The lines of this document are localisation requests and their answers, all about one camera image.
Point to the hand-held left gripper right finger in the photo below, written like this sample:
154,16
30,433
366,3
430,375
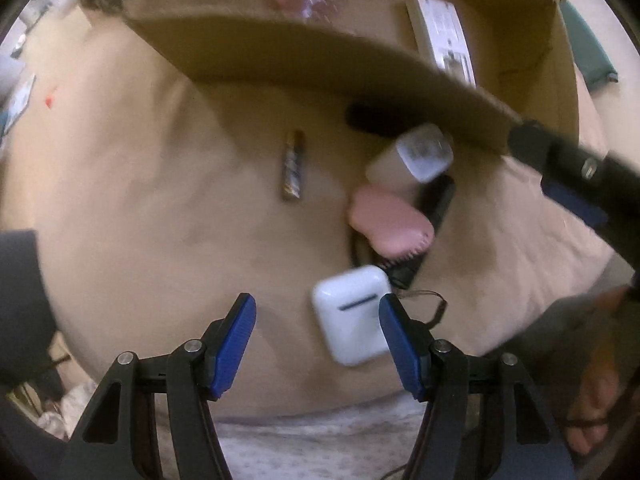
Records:
400,350

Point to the person's bare foot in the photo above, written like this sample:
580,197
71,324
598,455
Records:
592,410

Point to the speckled white mat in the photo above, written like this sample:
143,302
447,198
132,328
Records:
325,445

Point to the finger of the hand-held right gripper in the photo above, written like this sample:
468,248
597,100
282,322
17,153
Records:
565,160
575,205

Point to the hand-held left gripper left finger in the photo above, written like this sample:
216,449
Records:
232,345

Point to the white pill bottle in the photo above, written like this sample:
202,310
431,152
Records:
415,155

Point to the black comb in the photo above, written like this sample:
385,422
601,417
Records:
440,205

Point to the gold and black battery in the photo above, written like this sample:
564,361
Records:
293,165

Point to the white printed carton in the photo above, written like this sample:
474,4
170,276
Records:
445,35

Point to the white earbuds case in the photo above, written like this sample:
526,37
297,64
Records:
352,315

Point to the pink pouch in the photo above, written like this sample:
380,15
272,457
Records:
387,222

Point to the cardboard box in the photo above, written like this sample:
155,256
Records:
300,55

